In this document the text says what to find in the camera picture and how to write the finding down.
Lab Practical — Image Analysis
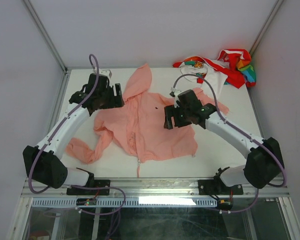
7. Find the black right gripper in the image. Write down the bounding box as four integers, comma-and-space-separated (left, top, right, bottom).
164, 103, 192, 129

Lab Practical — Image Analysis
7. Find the pink zip-up hooded jacket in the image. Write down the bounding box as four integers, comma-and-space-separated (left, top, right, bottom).
65, 63, 229, 178

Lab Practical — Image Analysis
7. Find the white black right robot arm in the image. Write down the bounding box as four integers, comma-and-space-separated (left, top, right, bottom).
164, 90, 285, 194

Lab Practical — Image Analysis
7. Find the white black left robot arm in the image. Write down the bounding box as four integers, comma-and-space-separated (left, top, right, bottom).
22, 70, 124, 195

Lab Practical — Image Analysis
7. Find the white red colourful garment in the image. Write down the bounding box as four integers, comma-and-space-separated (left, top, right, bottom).
172, 48, 257, 97

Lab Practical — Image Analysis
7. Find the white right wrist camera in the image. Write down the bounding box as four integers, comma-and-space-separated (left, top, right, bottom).
169, 86, 177, 98

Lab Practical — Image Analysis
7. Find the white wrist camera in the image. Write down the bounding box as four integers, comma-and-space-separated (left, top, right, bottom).
169, 86, 177, 98
99, 69, 112, 79

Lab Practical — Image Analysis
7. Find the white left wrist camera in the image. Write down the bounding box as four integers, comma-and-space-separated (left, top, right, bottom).
99, 69, 112, 79

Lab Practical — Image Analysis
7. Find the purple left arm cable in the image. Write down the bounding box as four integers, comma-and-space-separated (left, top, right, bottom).
27, 53, 127, 240

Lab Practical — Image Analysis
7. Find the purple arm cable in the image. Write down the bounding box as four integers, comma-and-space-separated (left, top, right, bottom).
27, 53, 127, 240
171, 73, 288, 215

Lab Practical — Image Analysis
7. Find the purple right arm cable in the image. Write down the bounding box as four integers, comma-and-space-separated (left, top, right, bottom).
171, 73, 288, 215

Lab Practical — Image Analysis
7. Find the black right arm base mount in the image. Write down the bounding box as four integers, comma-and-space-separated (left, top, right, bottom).
197, 166, 244, 196

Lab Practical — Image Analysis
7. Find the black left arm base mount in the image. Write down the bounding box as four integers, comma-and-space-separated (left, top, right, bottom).
64, 168, 111, 197

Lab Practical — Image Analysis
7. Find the aluminium enclosure frame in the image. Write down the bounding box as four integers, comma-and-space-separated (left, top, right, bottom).
8, 0, 300, 240

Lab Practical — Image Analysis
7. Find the slotted grey cable duct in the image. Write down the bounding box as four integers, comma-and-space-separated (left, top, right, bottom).
32, 196, 217, 208

